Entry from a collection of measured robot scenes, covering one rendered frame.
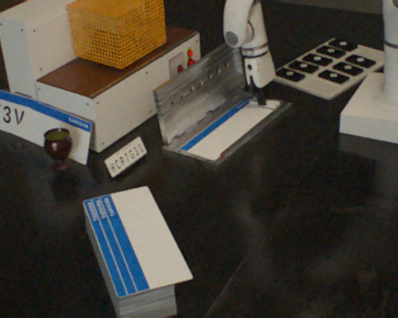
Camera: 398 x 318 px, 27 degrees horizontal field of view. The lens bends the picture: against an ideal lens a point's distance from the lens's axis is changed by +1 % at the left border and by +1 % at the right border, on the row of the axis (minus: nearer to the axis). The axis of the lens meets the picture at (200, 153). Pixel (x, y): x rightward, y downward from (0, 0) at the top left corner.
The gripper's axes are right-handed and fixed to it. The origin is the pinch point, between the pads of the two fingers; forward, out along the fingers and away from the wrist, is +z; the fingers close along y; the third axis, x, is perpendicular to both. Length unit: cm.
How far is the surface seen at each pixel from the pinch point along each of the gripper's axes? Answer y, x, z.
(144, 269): -93, -24, 1
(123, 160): -52, 17, -2
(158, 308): -96, -29, 8
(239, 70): 4.5, 11.3, -7.4
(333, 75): 30.3, -8.4, 4.8
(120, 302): -103, -25, 3
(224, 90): -6.5, 10.3, -4.8
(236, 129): -18.0, 0.1, 3.1
